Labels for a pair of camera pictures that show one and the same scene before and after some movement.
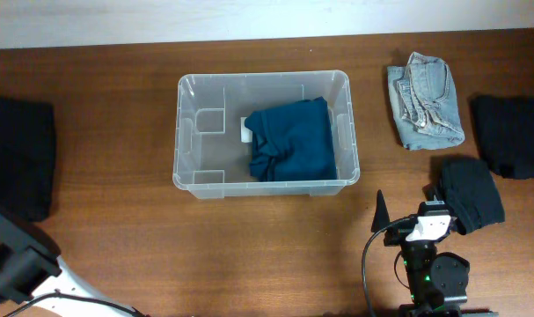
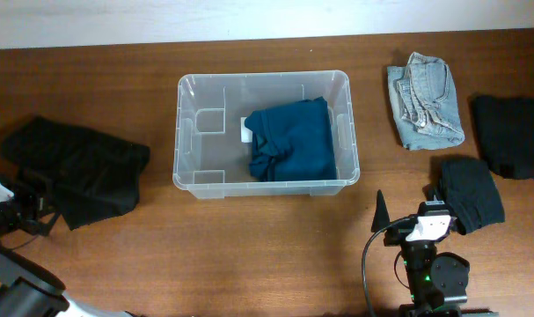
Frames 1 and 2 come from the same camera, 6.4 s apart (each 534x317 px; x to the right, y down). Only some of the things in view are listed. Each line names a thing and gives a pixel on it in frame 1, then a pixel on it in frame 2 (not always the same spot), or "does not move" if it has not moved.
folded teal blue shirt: (292, 142) does not move
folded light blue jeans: (426, 103) does not move
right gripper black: (380, 219) does not move
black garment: (20, 140) → (95, 176)
